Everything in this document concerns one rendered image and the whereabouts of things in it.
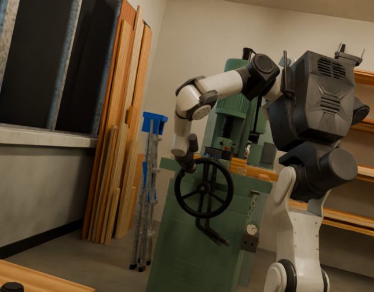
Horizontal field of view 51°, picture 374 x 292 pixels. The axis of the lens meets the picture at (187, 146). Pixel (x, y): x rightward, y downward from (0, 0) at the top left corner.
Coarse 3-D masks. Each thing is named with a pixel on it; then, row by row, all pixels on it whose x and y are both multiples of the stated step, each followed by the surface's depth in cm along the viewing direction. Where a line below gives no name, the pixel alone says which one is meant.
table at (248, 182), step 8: (160, 160) 212; (168, 160) 211; (168, 168) 211; (176, 168) 210; (192, 176) 198; (200, 176) 197; (208, 176) 196; (232, 176) 202; (240, 176) 202; (248, 176) 205; (224, 184) 194; (240, 184) 201; (248, 184) 200; (256, 184) 199; (264, 184) 199; (272, 184) 204; (264, 192) 199
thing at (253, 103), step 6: (252, 102) 236; (252, 108) 236; (252, 114) 236; (216, 120) 241; (216, 126) 240; (246, 126) 236; (216, 132) 240; (246, 132) 236; (246, 138) 236; (210, 144) 241; (240, 150) 236; (240, 156) 236
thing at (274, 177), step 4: (196, 156) 223; (248, 168) 216; (248, 172) 216; (252, 172) 215; (256, 172) 215; (260, 172) 214; (264, 172) 214; (268, 172) 214; (272, 176) 213; (276, 176) 212; (272, 180) 213; (276, 180) 212
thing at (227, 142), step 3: (219, 138) 216; (222, 138) 216; (225, 138) 216; (219, 141) 216; (222, 141) 216; (225, 141) 216; (228, 141) 215; (231, 141) 221; (216, 144) 217; (219, 144) 216; (225, 144) 215; (228, 144) 215; (231, 144) 224; (216, 147) 217; (219, 147) 216; (222, 147) 216; (228, 147) 215; (231, 147) 227; (228, 150) 218
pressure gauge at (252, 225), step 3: (249, 222) 195; (252, 222) 193; (255, 222) 195; (249, 225) 193; (252, 225) 193; (255, 225) 193; (246, 228) 193; (249, 228) 193; (255, 228) 193; (258, 228) 192; (249, 231) 193; (252, 231) 193; (255, 231) 193; (249, 234) 193; (252, 234) 193; (255, 234) 192; (249, 237) 196
